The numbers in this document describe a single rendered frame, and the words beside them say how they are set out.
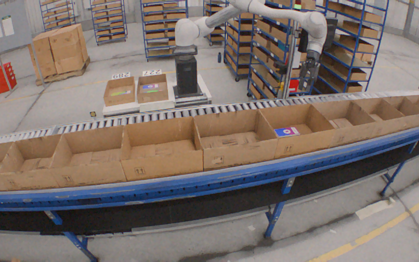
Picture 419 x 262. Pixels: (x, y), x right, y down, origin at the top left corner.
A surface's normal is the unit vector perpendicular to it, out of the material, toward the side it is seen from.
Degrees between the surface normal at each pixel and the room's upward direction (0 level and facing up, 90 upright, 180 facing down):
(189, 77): 90
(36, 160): 2
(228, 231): 0
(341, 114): 90
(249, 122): 90
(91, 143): 89
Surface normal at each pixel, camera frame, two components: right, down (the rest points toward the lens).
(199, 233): 0.00, -0.79
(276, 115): 0.21, 0.59
